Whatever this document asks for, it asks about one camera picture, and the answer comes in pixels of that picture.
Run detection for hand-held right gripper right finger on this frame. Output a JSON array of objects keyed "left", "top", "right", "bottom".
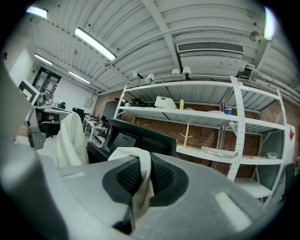
[{"left": 135, "top": 152, "right": 268, "bottom": 240}]

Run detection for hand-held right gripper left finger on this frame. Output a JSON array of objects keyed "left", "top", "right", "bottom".
[{"left": 0, "top": 142, "right": 145, "bottom": 240}]

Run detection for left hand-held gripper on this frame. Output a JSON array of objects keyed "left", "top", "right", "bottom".
[{"left": 18, "top": 79, "right": 72, "bottom": 150}]

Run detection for white clothes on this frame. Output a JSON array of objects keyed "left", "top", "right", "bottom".
[{"left": 56, "top": 111, "right": 156, "bottom": 221}]

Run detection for black swivel chair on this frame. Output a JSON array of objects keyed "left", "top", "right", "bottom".
[{"left": 86, "top": 118, "right": 178, "bottom": 165}]

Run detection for black double door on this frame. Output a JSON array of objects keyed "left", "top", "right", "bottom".
[{"left": 32, "top": 66, "right": 62, "bottom": 104}]

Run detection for row of white desks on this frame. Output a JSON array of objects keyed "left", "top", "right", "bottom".
[{"left": 82, "top": 114, "right": 111, "bottom": 146}]

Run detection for long ceiling light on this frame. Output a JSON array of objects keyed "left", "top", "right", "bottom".
[
  {"left": 34, "top": 53, "right": 53, "bottom": 66},
  {"left": 74, "top": 26, "right": 117, "bottom": 62},
  {"left": 26, "top": 5, "right": 49, "bottom": 20},
  {"left": 68, "top": 70, "right": 91, "bottom": 84},
  {"left": 263, "top": 6, "right": 276, "bottom": 42}
]

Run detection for white tubes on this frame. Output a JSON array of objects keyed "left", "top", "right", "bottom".
[{"left": 201, "top": 145, "right": 239, "bottom": 158}]

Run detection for yellow wooden stand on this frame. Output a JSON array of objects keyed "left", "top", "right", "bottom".
[{"left": 180, "top": 120, "right": 194, "bottom": 149}]

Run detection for black clutter pile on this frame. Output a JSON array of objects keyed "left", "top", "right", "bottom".
[{"left": 125, "top": 97, "right": 156, "bottom": 109}]

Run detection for white shelving rack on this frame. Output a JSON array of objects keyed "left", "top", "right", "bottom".
[{"left": 113, "top": 75, "right": 289, "bottom": 207}]

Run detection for black white desk lamp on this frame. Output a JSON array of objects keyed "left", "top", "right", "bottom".
[{"left": 132, "top": 70, "right": 144, "bottom": 88}]

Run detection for ceiling air conditioner unit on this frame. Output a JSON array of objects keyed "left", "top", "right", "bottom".
[{"left": 175, "top": 41, "right": 248, "bottom": 77}]

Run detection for ceiling dome sensor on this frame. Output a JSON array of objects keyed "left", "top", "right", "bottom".
[{"left": 249, "top": 30, "right": 261, "bottom": 43}]

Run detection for dark wall board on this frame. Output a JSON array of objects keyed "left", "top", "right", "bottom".
[{"left": 103, "top": 100, "right": 118, "bottom": 120}]

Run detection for white handled plastic box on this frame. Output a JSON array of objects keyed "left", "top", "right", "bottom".
[{"left": 154, "top": 96, "right": 178, "bottom": 110}]

